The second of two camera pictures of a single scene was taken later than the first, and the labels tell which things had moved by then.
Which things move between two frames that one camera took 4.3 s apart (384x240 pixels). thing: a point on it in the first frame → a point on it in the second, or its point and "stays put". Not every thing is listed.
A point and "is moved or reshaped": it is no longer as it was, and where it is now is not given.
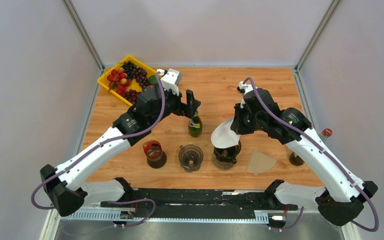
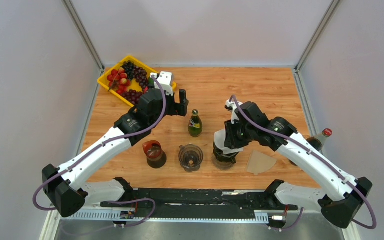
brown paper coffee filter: (259, 162) stays put
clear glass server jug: (220, 164) stays put
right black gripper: (237, 125) → (231, 141)
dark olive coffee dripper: (228, 154) stays put
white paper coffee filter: (222, 136) is moved or reshaped
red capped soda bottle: (296, 159) stays put
